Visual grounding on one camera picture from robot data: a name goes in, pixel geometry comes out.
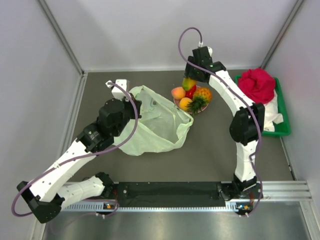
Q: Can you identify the orange green mango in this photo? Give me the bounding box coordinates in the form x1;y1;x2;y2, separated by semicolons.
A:
181;77;197;92

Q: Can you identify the red bell pepper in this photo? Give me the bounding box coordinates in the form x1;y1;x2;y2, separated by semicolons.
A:
185;85;197;99

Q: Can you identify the toy pineapple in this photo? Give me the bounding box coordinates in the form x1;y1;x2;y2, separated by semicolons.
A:
188;87;213;115

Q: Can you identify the yellow orange fruit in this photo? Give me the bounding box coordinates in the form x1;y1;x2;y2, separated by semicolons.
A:
178;97;193;112

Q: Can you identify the pale green plastic bag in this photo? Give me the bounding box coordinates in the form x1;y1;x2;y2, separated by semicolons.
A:
119;85;194;156

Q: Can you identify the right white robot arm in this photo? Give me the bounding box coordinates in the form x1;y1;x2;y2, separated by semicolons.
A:
184;46;265;198

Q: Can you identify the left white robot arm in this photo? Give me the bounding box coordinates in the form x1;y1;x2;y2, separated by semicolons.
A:
17;94;142;224

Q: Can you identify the pink peach fruit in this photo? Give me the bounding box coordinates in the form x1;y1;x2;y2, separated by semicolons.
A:
171;86;186;100

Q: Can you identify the pink plate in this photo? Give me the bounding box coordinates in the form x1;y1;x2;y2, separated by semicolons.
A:
171;85;213;114

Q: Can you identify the red cloth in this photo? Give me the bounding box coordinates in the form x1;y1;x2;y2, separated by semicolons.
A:
237;68;276;104

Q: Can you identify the white cloth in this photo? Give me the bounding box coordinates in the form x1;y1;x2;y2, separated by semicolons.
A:
263;90;284;132

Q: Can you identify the green plastic tray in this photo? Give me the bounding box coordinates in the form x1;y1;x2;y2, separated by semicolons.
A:
233;74;292;138

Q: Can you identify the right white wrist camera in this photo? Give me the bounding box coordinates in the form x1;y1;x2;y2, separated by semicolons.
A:
198;41;213;57

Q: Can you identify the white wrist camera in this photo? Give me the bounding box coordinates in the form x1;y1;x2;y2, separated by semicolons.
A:
105;79;130;100
198;41;213;57

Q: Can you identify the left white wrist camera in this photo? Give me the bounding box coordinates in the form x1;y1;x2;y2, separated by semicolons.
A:
105;79;130;100

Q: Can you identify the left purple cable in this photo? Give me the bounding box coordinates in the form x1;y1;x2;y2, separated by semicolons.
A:
11;81;140;217

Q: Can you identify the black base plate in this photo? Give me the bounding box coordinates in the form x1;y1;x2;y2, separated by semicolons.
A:
107;181;260;208

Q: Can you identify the grey slotted cable duct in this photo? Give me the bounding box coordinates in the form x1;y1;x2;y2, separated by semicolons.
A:
62;201;256;213

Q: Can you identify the aluminium frame rail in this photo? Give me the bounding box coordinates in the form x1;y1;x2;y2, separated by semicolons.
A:
39;72;88;240

